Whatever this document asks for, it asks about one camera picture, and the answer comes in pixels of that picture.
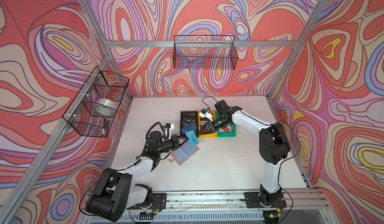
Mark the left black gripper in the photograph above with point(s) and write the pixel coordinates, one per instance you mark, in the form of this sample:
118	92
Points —
174	143

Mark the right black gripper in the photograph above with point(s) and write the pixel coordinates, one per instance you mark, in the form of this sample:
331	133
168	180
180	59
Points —
210	127

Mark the teal VIP credit card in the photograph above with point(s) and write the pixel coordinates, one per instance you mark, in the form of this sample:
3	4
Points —
192	138

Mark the tan leather card holder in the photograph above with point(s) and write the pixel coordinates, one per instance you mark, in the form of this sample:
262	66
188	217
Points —
184	152

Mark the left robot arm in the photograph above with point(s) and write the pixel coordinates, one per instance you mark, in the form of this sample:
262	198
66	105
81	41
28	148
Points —
117	190

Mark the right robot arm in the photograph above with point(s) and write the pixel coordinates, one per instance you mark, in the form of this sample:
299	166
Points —
274	146

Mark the yellow plastic bin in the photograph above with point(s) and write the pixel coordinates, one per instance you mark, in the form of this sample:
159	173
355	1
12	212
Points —
205	118

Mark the black plastic bin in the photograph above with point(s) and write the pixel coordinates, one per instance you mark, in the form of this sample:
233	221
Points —
189	121

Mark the green plastic bin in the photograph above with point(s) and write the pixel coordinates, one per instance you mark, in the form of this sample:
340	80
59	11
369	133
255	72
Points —
230	131

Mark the small black box in basket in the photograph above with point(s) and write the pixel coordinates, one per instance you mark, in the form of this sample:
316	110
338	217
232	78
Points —
106	124

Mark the silver tape roll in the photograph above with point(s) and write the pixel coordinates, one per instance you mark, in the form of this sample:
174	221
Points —
107	103

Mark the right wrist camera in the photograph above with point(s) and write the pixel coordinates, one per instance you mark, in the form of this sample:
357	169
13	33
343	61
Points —
205	113

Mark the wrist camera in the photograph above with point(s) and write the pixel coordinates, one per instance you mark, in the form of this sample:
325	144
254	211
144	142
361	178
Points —
168	127
205	113

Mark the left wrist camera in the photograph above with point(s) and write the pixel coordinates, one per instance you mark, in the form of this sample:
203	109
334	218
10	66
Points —
168	127

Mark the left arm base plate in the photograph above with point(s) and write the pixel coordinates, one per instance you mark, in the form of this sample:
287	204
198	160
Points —
158	203

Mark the back wire basket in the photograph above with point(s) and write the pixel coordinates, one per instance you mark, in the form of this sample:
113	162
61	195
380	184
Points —
209	52

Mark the wire basket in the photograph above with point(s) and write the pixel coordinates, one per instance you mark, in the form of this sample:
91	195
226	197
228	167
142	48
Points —
86	116
209	52

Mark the aluminium front rail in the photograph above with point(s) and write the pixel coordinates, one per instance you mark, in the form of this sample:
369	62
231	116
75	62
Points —
306	206

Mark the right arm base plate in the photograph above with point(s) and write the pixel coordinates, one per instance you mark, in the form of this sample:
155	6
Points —
265	200

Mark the left wire basket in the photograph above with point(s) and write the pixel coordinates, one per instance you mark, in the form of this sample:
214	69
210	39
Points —
86	116

